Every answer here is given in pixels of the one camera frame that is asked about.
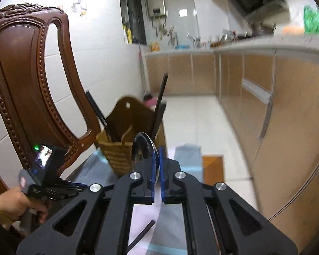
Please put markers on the speckled stone countertop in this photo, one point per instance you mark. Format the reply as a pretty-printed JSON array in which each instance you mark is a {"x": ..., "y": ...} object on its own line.
[{"x": 281, "y": 43}]

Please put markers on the yellow box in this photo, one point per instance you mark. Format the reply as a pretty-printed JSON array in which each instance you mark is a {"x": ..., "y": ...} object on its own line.
[{"x": 155, "y": 47}]

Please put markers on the carved wooden chair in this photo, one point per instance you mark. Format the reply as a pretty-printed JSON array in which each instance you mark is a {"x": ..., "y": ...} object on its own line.
[{"x": 16, "y": 85}]

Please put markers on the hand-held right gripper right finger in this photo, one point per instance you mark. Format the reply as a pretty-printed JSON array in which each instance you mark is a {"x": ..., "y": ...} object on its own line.
[{"x": 202, "y": 212}]

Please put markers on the white wall sticker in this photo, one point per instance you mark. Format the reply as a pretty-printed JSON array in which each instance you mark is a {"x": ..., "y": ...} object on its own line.
[{"x": 78, "y": 5}]

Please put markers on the green plastic bag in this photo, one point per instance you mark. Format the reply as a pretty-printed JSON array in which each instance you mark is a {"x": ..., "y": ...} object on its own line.
[{"x": 315, "y": 21}]

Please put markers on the yellow bottle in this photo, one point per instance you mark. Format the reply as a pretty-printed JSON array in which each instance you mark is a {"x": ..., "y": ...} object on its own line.
[{"x": 126, "y": 35}]

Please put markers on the wall water heater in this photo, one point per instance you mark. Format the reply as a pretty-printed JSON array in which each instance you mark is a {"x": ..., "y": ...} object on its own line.
[{"x": 156, "y": 4}]

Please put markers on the grey purple striped cloth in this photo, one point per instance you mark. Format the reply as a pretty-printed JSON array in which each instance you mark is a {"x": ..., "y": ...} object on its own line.
[{"x": 187, "y": 155}]

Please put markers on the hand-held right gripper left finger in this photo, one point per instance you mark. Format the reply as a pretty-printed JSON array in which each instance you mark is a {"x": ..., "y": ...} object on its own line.
[{"x": 114, "y": 212}]

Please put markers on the orange plastic item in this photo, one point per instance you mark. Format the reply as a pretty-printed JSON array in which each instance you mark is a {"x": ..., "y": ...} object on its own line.
[{"x": 293, "y": 30}]

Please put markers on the water heater pipes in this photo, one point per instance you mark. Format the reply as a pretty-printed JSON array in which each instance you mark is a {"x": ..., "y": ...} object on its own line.
[{"x": 163, "y": 30}]

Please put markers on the steel ladle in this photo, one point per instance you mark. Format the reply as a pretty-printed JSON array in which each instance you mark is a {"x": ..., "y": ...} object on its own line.
[{"x": 148, "y": 148}]

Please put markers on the wooden utensil holder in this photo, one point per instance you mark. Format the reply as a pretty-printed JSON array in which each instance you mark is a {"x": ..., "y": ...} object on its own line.
[{"x": 117, "y": 148}]

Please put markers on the beige kitchen cabinets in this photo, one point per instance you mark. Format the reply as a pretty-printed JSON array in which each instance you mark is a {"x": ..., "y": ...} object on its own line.
[{"x": 295, "y": 124}]

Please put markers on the dark window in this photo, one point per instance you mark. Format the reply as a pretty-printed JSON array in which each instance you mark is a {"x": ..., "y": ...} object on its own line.
[{"x": 133, "y": 13}]

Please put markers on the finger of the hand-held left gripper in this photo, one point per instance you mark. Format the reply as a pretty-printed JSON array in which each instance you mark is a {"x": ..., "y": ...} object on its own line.
[{"x": 73, "y": 187}]

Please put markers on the person's left hand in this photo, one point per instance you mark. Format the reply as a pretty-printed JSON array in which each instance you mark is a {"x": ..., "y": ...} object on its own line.
[{"x": 16, "y": 202}]

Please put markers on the blue basin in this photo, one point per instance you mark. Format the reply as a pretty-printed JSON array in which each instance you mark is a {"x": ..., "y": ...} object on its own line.
[{"x": 183, "y": 46}]

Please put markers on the bunch of black chopsticks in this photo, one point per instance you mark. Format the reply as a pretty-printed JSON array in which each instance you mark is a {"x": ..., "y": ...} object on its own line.
[{"x": 160, "y": 103}]

